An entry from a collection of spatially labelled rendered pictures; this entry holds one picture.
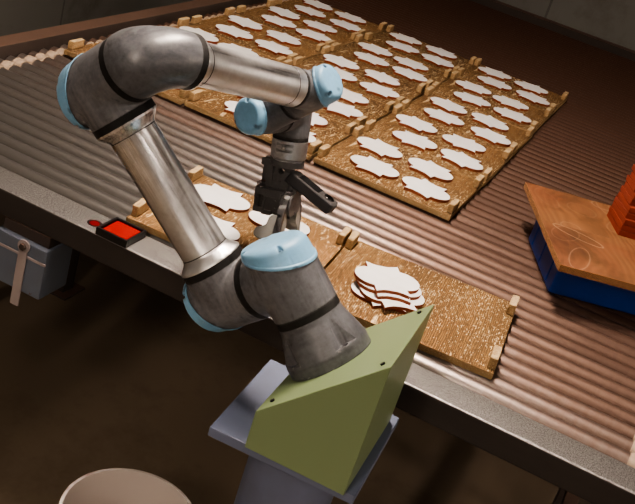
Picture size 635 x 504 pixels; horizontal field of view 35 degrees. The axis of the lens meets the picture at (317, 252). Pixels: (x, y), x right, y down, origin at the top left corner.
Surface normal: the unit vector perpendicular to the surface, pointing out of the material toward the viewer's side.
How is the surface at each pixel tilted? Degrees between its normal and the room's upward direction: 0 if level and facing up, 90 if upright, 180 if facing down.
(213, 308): 101
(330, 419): 90
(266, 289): 97
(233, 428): 0
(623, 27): 90
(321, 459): 90
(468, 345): 0
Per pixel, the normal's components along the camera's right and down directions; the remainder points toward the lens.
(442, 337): 0.27, -0.86
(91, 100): -0.30, 0.51
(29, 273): -0.39, 0.31
